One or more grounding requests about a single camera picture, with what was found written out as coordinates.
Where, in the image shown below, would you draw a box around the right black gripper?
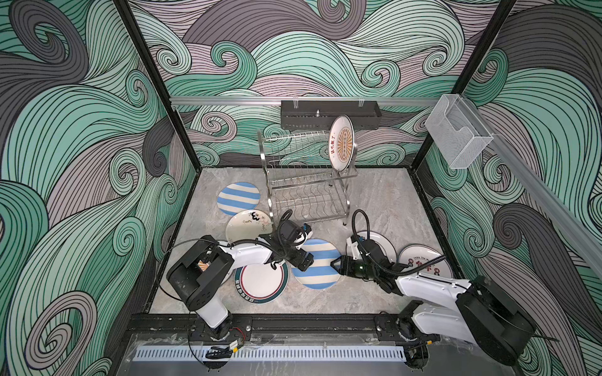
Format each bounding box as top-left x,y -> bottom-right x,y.
328,255 -> 379,282

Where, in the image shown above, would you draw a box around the white plate cloud emblem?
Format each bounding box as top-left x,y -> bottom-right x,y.
345,231 -> 398,263

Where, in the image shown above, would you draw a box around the blue striped plate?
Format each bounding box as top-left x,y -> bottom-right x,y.
292,239 -> 341,290
216,182 -> 261,216

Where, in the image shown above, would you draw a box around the orange sun plate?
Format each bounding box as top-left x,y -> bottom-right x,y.
197,258 -> 210,273
328,115 -> 354,172

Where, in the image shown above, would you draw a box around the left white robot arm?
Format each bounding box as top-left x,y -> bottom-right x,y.
166,219 -> 314,337

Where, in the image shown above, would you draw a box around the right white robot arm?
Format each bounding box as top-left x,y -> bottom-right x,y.
331,235 -> 536,366

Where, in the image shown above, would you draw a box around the white plate black squiggle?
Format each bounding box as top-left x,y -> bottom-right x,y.
225,210 -> 273,243

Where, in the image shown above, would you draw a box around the green rimmed white plate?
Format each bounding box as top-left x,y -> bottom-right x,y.
235,264 -> 289,304

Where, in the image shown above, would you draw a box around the white plate red characters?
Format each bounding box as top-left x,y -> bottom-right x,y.
398,244 -> 453,278

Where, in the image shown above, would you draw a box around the right black corrugated cable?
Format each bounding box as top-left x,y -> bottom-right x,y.
350,208 -> 447,277

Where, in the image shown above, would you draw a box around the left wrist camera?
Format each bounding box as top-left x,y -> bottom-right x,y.
301,223 -> 313,242

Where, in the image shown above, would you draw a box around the steel wire dish rack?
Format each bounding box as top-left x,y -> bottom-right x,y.
258,130 -> 357,225

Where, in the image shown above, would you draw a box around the black perforated wall shelf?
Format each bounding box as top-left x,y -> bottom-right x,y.
280,101 -> 383,131

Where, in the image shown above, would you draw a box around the clear acrylic wall box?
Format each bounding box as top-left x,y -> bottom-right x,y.
425,94 -> 493,170

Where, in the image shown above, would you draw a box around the aluminium wall rail back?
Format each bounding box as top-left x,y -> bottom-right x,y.
169,96 -> 439,107

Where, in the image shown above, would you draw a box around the aluminium wall rail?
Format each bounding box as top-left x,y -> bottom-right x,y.
468,101 -> 601,276
169,96 -> 439,107

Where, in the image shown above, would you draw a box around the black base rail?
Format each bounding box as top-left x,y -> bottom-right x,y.
126,312 -> 499,335

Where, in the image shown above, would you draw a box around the white slotted cable duct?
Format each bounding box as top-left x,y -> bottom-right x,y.
133,346 -> 406,363

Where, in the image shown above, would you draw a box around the aluminium wall rail right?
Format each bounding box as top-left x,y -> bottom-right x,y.
468,101 -> 601,276

